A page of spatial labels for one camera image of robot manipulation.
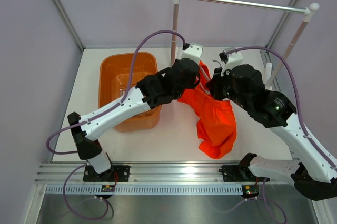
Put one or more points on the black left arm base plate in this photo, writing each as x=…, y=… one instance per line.
x=119, y=172

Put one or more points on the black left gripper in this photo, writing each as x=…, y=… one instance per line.
x=190, y=85

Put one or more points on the white and metal clothes rack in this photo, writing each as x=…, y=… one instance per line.
x=307, y=13

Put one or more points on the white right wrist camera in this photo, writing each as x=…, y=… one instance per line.
x=229, y=60

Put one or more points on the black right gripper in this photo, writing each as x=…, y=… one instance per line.
x=214, y=85

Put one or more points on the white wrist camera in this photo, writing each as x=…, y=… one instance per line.
x=192, y=51
x=229, y=60

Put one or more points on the white slotted cable duct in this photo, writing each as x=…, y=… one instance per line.
x=123, y=189

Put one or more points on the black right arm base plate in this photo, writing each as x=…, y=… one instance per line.
x=234, y=173

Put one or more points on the orange plastic basket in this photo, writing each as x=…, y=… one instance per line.
x=114, y=76

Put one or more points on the orange shorts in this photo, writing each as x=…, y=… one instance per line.
x=216, y=126

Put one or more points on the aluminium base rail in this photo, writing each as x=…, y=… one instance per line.
x=142, y=172

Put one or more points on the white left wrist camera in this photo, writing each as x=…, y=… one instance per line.
x=192, y=51

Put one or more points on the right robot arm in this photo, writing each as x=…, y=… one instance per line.
x=311, y=175

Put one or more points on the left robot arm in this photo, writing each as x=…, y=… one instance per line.
x=150, y=92

